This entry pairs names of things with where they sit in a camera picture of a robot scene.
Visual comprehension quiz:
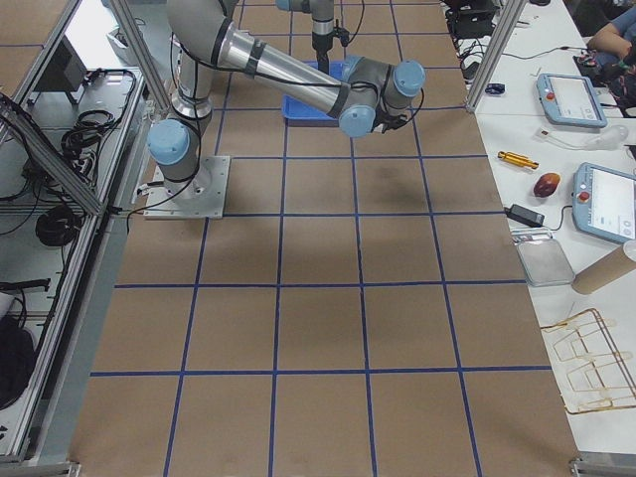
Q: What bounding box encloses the person forearm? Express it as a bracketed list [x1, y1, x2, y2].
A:
[587, 7, 635, 60]

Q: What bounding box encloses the blue plastic tray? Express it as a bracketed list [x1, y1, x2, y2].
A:
[281, 61, 343, 127]

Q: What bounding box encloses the black power brick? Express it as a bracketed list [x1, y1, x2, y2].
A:
[504, 204, 545, 228]

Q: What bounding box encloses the gold metal cylinder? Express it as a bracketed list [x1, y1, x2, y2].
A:
[497, 151, 539, 170]

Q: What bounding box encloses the grey metal tin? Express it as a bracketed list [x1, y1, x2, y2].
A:
[511, 228, 574, 287]

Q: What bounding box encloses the red apple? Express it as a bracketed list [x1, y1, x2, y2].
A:
[533, 173, 560, 198]

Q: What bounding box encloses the upper teach pendant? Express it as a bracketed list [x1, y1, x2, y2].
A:
[536, 74, 607, 128]

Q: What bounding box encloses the teach pendant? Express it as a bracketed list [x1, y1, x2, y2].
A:
[536, 74, 607, 128]
[572, 163, 635, 243]

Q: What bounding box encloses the lower teach pendant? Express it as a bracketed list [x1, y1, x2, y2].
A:
[572, 163, 635, 243]

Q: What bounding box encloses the cardboard tube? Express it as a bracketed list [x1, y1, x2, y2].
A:
[571, 239, 635, 294]

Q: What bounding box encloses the clear plastic bag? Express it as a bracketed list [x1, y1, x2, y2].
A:
[583, 125, 629, 151]

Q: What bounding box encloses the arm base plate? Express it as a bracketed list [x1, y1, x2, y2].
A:
[142, 155, 231, 220]

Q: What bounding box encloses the aluminium frame rail left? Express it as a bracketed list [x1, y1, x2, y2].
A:
[0, 0, 170, 463]

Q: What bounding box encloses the black cable coil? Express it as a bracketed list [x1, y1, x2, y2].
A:
[35, 202, 80, 248]

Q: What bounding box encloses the aluminium frame post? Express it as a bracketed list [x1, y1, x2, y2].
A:
[466, 0, 526, 113]

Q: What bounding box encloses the gold wire rack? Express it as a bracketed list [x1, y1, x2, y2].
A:
[541, 308, 635, 415]

